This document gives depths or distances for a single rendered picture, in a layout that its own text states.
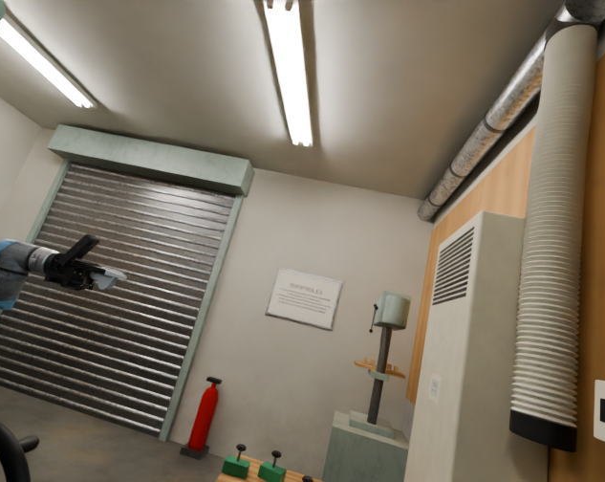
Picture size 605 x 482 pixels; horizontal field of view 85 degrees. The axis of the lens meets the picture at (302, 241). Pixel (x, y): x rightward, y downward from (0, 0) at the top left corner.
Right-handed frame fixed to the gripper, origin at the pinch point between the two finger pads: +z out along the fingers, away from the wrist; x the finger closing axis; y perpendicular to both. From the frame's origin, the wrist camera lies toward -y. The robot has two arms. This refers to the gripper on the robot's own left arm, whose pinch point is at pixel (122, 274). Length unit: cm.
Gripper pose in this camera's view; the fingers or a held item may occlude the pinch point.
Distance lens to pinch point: 111.9
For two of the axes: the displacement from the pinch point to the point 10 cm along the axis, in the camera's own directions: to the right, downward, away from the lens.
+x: 0.7, -1.2, -9.9
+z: 9.6, 2.7, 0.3
